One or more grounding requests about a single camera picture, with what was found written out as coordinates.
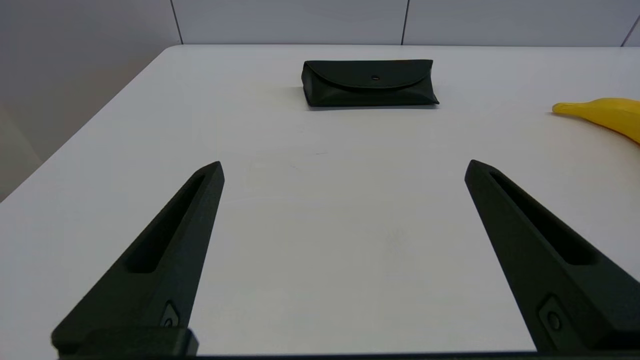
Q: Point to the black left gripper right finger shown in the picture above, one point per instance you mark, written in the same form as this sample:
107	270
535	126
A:
530	260

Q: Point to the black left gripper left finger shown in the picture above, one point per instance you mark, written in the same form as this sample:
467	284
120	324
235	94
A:
165	260

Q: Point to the black glasses case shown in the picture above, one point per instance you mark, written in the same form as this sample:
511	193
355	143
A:
370	92

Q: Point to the yellow banana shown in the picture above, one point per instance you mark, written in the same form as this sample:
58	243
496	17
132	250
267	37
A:
610	115

